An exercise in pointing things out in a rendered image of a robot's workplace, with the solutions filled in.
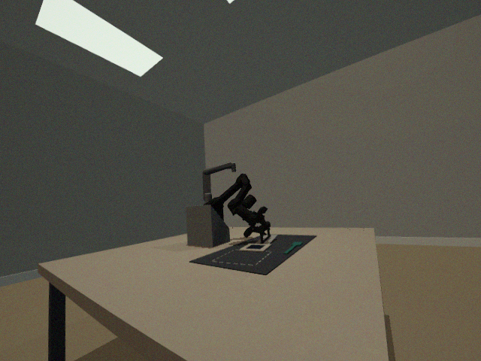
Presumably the tan square tile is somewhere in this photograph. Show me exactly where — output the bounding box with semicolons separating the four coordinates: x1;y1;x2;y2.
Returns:
239;244;272;252

